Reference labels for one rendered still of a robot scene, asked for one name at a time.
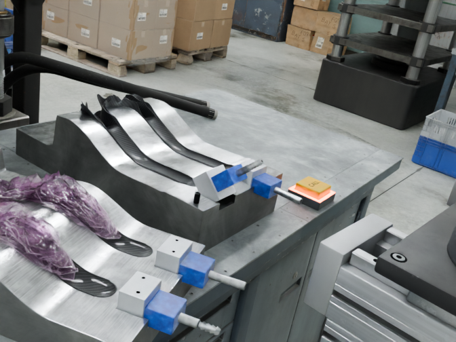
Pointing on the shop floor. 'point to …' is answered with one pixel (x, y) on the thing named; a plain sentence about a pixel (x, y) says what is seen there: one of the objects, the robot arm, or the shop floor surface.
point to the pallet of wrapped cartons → (112, 32)
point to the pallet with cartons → (202, 29)
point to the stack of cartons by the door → (313, 26)
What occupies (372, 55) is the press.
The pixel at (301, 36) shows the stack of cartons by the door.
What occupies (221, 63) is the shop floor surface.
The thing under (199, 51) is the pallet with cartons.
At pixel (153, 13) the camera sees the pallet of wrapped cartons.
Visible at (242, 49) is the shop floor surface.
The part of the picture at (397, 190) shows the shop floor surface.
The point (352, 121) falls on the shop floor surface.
